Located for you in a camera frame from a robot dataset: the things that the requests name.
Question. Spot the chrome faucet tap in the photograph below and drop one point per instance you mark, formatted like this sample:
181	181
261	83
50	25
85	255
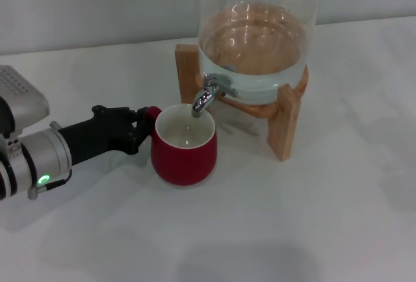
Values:
204	98

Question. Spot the red ceramic cup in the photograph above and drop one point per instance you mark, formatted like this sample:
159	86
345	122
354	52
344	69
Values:
185	165

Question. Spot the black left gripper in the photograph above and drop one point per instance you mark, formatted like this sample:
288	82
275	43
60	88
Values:
104	132

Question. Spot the glass water dispenser jar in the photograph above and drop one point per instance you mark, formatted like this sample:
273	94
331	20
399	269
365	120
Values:
256	51

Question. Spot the wooden dispenser stand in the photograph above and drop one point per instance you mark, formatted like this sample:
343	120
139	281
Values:
286	126

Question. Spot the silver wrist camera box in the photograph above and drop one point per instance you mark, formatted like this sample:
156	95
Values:
19	97

